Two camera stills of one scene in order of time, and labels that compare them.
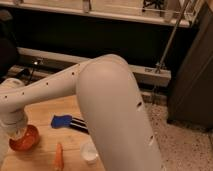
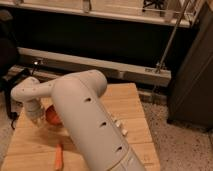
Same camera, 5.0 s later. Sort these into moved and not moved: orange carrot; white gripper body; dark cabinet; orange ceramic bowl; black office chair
Moved: orange ceramic bowl; white gripper body
Not moved: orange carrot; black office chair; dark cabinet
